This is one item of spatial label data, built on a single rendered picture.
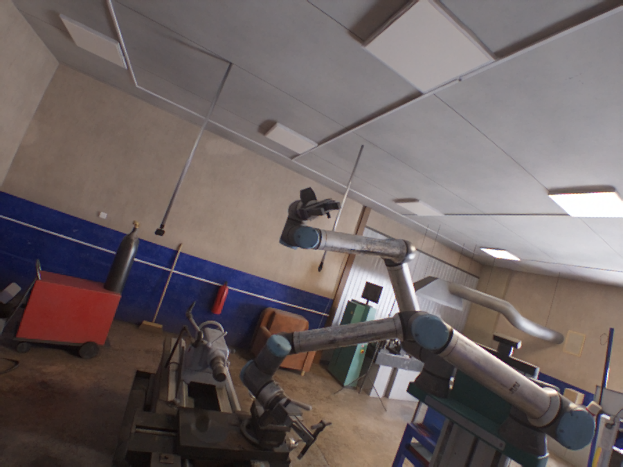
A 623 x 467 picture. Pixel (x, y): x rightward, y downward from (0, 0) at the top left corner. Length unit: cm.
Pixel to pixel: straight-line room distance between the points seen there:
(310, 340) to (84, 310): 326
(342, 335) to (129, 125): 498
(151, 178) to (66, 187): 121
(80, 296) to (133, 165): 231
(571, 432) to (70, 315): 418
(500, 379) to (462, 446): 78
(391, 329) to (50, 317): 363
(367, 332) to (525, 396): 59
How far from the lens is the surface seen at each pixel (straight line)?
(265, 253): 565
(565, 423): 140
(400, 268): 163
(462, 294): 658
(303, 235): 118
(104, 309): 421
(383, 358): 591
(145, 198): 546
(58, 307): 415
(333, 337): 127
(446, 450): 198
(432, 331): 114
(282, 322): 557
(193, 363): 226
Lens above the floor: 190
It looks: 6 degrees up
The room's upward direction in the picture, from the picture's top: 19 degrees clockwise
